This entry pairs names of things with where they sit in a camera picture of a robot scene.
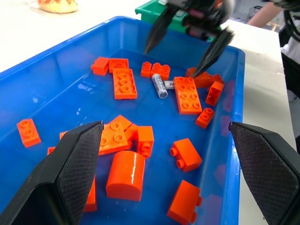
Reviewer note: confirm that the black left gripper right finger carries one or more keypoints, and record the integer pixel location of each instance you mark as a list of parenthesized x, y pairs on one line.
[(269, 168)]

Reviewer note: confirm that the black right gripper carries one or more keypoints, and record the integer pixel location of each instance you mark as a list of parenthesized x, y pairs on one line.
[(201, 14)]

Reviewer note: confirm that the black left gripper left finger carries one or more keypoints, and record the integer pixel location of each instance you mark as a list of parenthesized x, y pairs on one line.
[(70, 168)]

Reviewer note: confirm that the green plastic bin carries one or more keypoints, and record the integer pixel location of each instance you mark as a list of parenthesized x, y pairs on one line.
[(145, 11)]

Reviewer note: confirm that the blue plastic bin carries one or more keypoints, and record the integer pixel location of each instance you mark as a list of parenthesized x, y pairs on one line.
[(58, 77)]

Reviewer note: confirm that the silver AA battery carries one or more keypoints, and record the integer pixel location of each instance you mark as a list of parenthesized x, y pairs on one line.
[(169, 84), (160, 86)]

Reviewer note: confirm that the orange small two-stud brick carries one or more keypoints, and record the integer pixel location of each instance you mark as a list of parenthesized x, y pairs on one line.
[(205, 118), (146, 69), (28, 132)]

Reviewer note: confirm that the orange flat toy brick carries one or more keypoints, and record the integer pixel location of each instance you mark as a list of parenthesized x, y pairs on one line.
[(113, 139)]

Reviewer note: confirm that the orange large eight-stud brick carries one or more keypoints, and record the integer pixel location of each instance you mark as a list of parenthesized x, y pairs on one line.
[(188, 95)]

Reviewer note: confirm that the orange rounded toy brick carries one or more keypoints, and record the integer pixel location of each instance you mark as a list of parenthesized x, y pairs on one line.
[(125, 175)]

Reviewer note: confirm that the orange hollow toy brick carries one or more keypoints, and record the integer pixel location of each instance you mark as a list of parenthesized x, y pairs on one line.
[(214, 93)]

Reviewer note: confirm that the orange square toy brick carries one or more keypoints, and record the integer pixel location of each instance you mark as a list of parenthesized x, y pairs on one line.
[(118, 65)]

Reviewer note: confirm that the orange long six-stud brick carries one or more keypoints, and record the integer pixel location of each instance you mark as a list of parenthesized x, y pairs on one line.
[(124, 84)]

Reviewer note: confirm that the person in white shirt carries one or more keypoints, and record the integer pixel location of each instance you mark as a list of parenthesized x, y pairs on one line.
[(291, 48)]

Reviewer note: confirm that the toy bread bun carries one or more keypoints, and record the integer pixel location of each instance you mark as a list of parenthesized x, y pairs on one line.
[(58, 5)]

